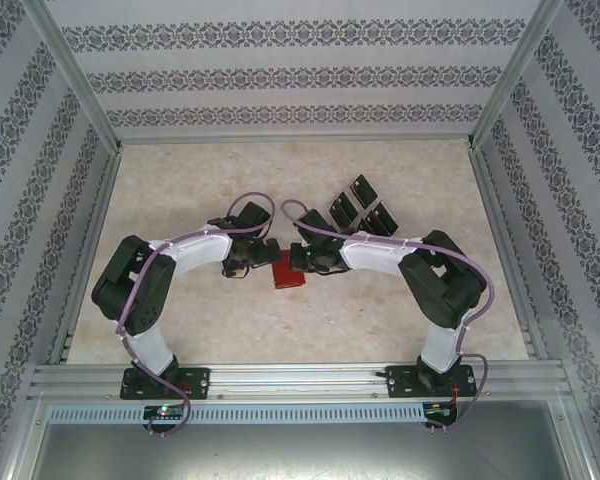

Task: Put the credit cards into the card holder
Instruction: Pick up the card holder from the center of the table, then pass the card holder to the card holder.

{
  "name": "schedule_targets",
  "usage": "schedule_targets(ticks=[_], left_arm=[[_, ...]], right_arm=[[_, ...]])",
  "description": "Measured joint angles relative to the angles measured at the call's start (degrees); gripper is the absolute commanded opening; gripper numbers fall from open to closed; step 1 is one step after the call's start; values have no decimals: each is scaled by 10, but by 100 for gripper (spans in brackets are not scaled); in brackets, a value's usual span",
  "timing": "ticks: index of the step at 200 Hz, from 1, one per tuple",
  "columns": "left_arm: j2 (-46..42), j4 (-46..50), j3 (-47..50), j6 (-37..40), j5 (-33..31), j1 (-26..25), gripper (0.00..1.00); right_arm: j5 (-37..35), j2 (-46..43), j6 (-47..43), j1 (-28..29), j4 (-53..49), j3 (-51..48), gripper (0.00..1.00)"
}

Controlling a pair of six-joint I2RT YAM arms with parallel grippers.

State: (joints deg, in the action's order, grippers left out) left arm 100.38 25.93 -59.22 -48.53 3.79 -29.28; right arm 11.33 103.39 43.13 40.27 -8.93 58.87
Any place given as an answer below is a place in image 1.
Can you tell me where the red leather card holder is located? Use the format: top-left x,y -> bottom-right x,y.
269,251 -> 307,291

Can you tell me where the black credit card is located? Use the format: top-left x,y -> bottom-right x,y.
361,200 -> 400,237
348,173 -> 380,209
328,191 -> 360,227

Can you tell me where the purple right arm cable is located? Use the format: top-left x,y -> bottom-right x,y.
281,199 -> 496,435

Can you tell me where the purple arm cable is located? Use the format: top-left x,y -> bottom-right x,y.
115,192 -> 277,437
281,199 -> 496,435

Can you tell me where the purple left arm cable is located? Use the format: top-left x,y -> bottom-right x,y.
115,192 -> 277,437

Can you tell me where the aluminium mounting rail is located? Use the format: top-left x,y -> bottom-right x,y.
27,363 -> 570,402

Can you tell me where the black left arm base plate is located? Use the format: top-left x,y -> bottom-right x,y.
121,367 -> 212,401

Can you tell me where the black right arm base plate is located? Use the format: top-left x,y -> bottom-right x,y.
387,364 -> 477,400

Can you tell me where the grey slotted cable duct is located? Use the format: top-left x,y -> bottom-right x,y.
47,402 -> 427,424

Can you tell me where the aluminium side rail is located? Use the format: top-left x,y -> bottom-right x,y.
468,147 -> 550,360
48,148 -> 125,365

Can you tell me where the aluminium frame post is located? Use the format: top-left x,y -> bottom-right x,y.
27,0 -> 125,154
465,0 -> 567,150

